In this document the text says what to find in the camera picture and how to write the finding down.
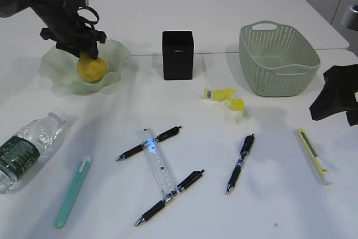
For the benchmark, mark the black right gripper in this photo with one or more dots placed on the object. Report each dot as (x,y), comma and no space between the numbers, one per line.
(339,94)

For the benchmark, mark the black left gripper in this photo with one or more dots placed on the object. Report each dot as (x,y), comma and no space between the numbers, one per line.
(71,24)

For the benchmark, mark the yellow pear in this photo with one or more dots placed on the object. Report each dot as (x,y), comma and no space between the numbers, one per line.
(91,70)

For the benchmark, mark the yellow white waste paper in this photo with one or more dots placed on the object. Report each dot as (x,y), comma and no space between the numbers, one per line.
(230,104)

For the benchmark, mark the clear plastic water bottle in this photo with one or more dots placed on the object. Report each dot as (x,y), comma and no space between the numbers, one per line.
(21,151)

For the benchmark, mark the mint green pen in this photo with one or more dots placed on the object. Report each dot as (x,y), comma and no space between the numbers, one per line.
(73,192)

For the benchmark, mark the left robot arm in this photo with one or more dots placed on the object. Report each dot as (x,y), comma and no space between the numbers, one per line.
(12,7)

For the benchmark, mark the green wavy glass plate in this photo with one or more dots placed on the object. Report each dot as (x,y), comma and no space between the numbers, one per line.
(61,67)

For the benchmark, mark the green woven plastic basket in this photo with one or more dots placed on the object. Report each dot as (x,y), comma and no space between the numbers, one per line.
(276,59)

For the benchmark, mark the black square pen holder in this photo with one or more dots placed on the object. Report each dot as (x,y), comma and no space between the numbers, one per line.
(178,55)

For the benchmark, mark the yellow utility knife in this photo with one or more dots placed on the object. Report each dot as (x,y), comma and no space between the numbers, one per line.
(322,170)

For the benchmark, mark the black pen right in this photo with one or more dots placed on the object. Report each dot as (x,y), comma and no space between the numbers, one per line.
(247,145)

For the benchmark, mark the black pen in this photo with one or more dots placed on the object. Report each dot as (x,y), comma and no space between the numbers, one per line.
(247,145)
(182,186)
(161,137)

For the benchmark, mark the black pen upper left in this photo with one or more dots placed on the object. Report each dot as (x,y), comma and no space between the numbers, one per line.
(161,137)

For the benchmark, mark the clear plastic ruler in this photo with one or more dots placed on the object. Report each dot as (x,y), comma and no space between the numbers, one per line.
(157,162)

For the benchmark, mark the black pen lower middle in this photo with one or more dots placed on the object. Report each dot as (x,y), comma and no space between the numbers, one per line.
(182,186)

